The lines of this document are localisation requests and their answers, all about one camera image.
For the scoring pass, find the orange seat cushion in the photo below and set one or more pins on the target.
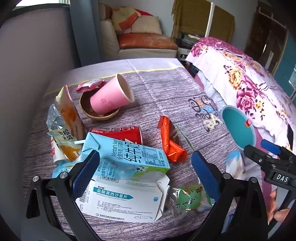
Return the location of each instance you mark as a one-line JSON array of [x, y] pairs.
[[145, 40]]

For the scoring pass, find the dark bedside stack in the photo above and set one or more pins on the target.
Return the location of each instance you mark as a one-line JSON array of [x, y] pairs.
[[185, 41]]

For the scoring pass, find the cream pillow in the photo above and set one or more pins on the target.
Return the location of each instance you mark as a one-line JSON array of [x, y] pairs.
[[146, 25]]

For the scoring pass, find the teal wardrobe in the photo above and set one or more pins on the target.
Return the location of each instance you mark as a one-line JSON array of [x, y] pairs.
[[285, 69]]

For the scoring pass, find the person's right hand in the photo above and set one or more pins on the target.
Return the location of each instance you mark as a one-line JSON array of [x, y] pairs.
[[281, 214]]

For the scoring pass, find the orange patterned pillow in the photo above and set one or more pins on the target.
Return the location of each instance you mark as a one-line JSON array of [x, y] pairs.
[[122, 18]]

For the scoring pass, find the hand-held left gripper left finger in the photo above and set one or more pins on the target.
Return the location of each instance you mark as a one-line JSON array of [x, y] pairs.
[[85, 176]]

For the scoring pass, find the blue milk carton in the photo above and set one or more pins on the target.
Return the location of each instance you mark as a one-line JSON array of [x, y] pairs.
[[129, 155]]

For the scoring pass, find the mustard patterned cloth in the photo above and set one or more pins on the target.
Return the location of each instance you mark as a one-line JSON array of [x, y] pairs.
[[192, 16]]

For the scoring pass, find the purple printed tablecloth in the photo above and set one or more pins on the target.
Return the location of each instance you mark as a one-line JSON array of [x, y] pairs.
[[161, 97]]

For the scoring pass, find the white pole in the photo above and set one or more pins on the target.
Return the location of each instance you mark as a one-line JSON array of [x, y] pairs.
[[209, 18]]

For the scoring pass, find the floral pink blanket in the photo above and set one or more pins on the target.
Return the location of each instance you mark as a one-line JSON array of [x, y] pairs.
[[242, 76]]

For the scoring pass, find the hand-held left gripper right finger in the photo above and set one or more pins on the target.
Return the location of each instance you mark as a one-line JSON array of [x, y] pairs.
[[203, 171]]

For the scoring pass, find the teal plastic basin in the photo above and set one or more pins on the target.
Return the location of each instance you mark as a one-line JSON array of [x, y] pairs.
[[235, 125]]

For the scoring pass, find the pink paper cup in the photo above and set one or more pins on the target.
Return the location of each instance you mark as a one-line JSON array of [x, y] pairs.
[[108, 97]]

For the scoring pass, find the cream sofa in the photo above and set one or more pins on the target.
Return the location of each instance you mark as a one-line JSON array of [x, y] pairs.
[[108, 39]]

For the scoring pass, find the red soda can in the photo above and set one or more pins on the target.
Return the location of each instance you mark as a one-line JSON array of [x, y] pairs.
[[120, 134]]

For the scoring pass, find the tan brown pillow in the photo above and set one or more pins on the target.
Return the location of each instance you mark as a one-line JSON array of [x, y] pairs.
[[104, 11]]

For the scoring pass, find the pink snack wrapper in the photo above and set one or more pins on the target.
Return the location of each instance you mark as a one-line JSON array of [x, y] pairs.
[[89, 84]]

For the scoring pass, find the white medicine box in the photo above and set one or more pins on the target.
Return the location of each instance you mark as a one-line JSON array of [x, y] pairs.
[[120, 199]]

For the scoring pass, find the brown wooden bowl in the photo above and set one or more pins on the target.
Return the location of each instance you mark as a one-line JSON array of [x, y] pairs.
[[101, 117]]

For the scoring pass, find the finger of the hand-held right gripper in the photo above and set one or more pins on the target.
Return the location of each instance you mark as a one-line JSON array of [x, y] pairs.
[[270, 146], [254, 154]]

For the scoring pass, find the green snack in clear wrapper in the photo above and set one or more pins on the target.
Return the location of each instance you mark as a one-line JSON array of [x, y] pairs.
[[187, 198]]

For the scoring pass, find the orange snack wrapper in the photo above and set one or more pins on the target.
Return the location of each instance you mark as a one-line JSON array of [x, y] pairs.
[[171, 141]]

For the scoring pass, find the pink bed sheet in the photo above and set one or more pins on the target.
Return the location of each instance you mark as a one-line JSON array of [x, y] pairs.
[[199, 81]]

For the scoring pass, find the orange white snack bag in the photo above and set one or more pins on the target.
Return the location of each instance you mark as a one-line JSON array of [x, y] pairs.
[[67, 115]]

